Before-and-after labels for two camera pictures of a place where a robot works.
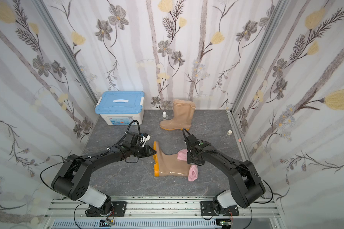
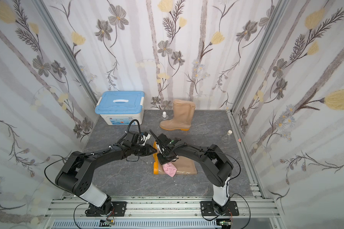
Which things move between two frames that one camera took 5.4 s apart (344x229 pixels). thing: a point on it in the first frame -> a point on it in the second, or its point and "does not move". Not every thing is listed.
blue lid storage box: x=120 y=108 does not move
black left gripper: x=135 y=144 does not move
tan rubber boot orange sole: x=183 y=111 does not move
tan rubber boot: x=168 y=164 does not move
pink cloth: x=193 y=172 -> x=169 y=169
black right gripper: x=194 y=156 -> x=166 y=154
